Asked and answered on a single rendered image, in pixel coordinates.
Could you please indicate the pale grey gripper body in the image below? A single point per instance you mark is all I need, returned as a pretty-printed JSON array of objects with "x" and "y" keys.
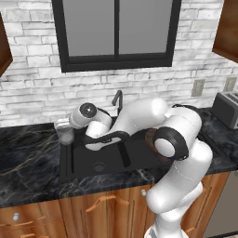
[{"x": 63, "y": 123}]

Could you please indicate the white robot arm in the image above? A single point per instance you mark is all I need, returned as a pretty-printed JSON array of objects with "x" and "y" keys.
[{"x": 141, "y": 113}]

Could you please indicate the clear glass cup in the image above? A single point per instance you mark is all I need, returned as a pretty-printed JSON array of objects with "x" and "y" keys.
[{"x": 66, "y": 136}]

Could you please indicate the black double basin sink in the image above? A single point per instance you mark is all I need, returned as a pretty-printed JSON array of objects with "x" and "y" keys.
[{"x": 102, "y": 158}]

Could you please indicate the black sink tap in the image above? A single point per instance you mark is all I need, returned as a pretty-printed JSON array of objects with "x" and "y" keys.
[{"x": 118, "y": 98}]

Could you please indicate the brown bowl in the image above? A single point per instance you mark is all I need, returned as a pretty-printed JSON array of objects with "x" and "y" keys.
[{"x": 150, "y": 141}]

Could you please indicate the black framed window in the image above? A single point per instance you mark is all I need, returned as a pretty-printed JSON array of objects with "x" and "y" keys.
[{"x": 116, "y": 60}]

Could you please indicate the brown wooden drawer front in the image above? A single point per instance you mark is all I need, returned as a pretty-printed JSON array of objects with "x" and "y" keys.
[{"x": 40, "y": 214}]

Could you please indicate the brown wooden cupboard door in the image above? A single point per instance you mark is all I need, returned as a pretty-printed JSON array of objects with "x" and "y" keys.
[
  {"x": 74, "y": 220},
  {"x": 214, "y": 198},
  {"x": 130, "y": 220}
]

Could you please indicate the white round knob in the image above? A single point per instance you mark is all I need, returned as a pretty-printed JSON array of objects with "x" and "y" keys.
[
  {"x": 143, "y": 192},
  {"x": 16, "y": 217}
]

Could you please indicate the grey toaster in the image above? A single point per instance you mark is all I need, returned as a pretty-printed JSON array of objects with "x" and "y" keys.
[{"x": 226, "y": 110}]

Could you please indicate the grey dishwasher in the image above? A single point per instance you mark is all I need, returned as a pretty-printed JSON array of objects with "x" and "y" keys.
[{"x": 224, "y": 207}]

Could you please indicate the brown wooden wall cupboard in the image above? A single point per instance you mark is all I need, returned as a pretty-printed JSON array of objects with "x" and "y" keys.
[
  {"x": 4, "y": 52},
  {"x": 227, "y": 28}
]

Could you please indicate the grey wall socket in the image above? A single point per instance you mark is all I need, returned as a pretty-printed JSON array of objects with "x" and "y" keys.
[
  {"x": 230, "y": 84},
  {"x": 198, "y": 87}
]

